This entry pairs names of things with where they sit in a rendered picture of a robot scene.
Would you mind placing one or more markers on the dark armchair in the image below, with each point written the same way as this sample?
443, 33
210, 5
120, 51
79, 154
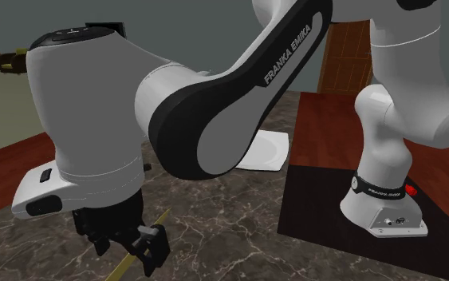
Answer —
12, 62

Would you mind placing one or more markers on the white square plate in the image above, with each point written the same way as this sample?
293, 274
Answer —
267, 155

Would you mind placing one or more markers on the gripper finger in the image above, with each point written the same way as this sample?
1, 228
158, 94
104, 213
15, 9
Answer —
100, 246
156, 249

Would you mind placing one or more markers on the black wall picture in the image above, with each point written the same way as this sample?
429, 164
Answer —
117, 28

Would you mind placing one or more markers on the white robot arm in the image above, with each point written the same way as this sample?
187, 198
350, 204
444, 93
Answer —
92, 116

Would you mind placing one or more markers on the brown wooden door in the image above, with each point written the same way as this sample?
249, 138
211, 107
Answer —
344, 62

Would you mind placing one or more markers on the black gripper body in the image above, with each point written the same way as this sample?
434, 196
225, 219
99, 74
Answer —
121, 216

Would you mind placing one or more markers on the yellow pencil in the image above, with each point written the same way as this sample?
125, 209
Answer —
125, 262

